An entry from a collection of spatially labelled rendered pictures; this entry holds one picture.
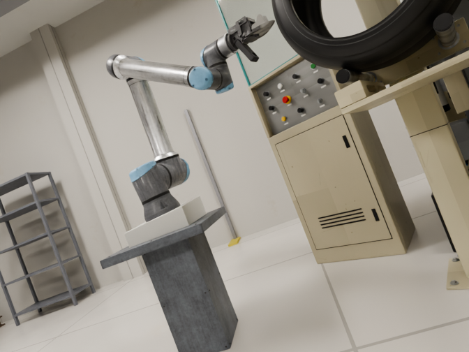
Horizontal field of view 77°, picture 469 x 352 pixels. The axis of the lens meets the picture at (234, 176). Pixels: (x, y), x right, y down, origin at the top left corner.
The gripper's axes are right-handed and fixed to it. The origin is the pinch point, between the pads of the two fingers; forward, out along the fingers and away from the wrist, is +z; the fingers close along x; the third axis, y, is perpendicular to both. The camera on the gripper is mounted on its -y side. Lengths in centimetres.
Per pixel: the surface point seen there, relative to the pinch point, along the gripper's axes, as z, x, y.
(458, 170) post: 45, 28, -74
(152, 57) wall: -253, 161, 112
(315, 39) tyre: 18.6, -12.0, -16.6
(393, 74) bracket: 32, 25, -32
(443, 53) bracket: 49, 25, -31
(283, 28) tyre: 8.7, -10.5, -7.7
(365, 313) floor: 5, 4, -123
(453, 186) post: 42, 28, -80
